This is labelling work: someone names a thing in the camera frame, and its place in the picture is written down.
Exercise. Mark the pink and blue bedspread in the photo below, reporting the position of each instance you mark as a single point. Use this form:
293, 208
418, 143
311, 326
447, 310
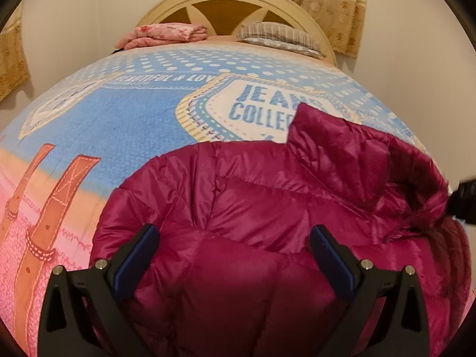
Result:
62, 158

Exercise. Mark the cream wooden headboard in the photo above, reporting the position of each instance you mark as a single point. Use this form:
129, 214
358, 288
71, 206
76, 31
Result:
227, 17

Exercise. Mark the beige left window curtain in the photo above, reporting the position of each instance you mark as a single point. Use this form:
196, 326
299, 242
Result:
13, 67

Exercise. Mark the striped pillow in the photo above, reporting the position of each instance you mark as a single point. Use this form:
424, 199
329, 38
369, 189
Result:
280, 36

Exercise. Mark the folded pink floral blanket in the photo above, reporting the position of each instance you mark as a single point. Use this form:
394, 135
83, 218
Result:
153, 35

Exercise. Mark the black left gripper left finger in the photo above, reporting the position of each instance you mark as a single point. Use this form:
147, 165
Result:
82, 313

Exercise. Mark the magenta quilted down jacket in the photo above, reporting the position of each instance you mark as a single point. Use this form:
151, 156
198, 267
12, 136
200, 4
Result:
234, 274

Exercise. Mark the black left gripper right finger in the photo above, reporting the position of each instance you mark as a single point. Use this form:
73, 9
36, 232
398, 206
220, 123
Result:
402, 326

